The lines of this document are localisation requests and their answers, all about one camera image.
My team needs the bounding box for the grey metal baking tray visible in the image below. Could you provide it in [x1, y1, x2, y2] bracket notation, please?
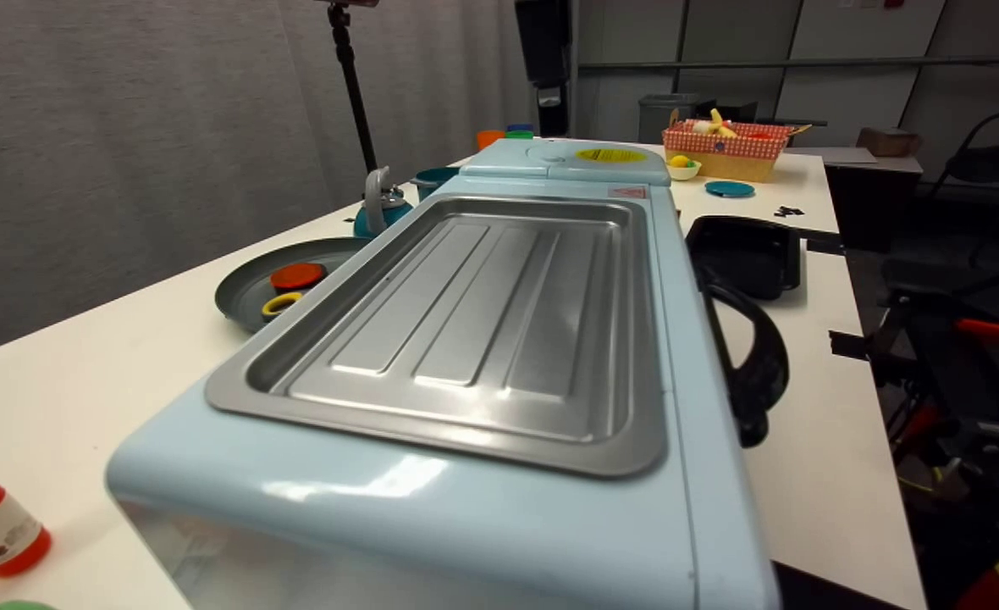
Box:
[208, 197, 667, 480]

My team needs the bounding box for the small teal cup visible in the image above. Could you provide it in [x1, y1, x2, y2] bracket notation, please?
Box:
[413, 168, 456, 199]

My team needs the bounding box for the teal bowl with utensil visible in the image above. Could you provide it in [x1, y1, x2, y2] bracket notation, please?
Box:
[351, 168, 409, 242]

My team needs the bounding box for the yellow round sticker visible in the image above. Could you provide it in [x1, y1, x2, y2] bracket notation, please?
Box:
[574, 145, 646, 168]

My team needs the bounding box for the orange round toy disc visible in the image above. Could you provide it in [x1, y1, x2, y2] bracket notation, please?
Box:
[270, 263, 330, 293]

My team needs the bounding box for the teal round lid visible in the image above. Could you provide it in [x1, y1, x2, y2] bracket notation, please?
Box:
[705, 180, 754, 199]

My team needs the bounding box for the grey round plate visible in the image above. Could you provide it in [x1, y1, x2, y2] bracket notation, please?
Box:
[212, 239, 359, 334]

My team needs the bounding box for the orange basket with food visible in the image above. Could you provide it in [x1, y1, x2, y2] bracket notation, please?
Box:
[660, 112, 801, 184]

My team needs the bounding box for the black tripod pole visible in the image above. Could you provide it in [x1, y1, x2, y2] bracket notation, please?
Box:
[326, 0, 376, 170]

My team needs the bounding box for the green round object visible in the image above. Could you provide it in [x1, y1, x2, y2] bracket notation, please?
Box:
[0, 602, 59, 610]

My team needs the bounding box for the yellow toy ring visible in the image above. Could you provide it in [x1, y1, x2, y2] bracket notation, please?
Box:
[257, 289, 309, 324]

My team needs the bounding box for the black toaster power cable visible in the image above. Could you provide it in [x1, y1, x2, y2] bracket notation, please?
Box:
[701, 278, 793, 451]

